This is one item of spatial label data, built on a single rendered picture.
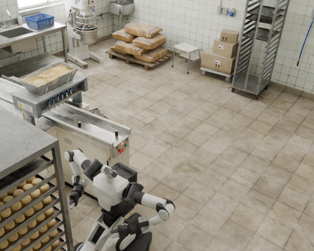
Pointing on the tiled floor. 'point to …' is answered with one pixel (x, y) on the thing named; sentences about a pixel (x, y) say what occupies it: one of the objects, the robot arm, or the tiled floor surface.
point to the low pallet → (138, 60)
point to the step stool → (187, 53)
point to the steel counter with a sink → (48, 60)
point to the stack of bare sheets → (97, 113)
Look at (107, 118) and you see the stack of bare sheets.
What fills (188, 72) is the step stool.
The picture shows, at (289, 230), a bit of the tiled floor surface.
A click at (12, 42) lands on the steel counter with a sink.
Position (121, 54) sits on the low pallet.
